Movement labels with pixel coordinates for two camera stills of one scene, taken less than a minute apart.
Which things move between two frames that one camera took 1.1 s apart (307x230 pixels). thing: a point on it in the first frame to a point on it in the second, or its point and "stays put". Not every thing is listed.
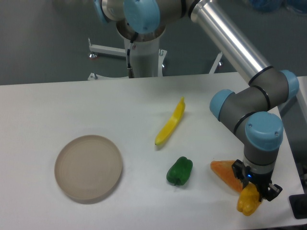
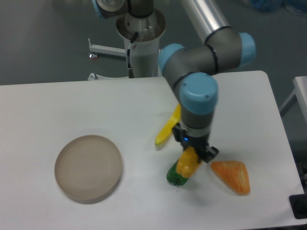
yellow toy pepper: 248,200 to 188,163
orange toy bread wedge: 224,167 stays put
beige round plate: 88,167 stays put
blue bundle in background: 271,5 stays put
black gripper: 263,180 to 199,143
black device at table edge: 298,205 stays put
